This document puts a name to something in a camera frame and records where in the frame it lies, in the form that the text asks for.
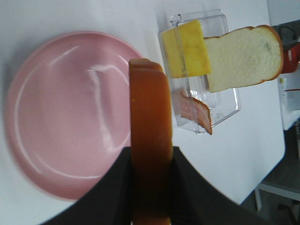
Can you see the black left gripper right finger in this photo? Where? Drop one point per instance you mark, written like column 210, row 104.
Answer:
column 194, row 201

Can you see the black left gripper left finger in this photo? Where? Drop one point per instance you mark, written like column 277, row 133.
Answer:
column 107, row 203

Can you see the pink round plate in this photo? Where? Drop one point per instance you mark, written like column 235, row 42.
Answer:
column 67, row 111

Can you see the bacon strip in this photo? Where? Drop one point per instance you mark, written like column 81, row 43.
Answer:
column 199, row 111

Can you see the clear right plastic tray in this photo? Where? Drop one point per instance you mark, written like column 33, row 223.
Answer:
column 222, row 105

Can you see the bread slice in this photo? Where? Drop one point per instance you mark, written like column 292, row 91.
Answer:
column 244, row 57
column 151, row 142

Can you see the yellow cheese slice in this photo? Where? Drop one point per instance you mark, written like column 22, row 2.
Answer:
column 186, row 51

